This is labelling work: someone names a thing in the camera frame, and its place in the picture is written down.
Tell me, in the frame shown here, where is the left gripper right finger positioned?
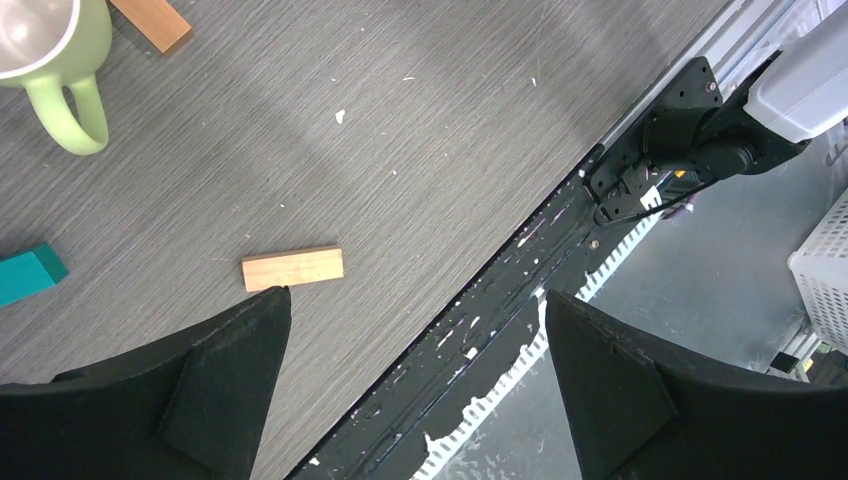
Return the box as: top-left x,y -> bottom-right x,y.
545,291 -> 847,479

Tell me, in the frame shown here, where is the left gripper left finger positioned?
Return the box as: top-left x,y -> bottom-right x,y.
1,287 -> 291,479

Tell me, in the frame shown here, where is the light green mug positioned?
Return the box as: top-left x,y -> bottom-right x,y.
1,0 -> 112,155

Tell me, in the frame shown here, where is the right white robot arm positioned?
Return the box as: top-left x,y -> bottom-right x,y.
642,5 -> 847,184

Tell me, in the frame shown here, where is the long light wooden block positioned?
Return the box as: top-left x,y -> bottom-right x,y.
241,246 -> 345,292

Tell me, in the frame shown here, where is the teal block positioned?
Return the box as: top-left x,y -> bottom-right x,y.
1,243 -> 69,306

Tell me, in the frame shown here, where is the white plastic crate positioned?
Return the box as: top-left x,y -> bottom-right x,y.
788,194 -> 848,353

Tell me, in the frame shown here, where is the small brown wooden block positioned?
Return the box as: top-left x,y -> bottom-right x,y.
110,0 -> 193,55

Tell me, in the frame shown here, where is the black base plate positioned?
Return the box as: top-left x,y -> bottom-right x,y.
292,56 -> 722,479

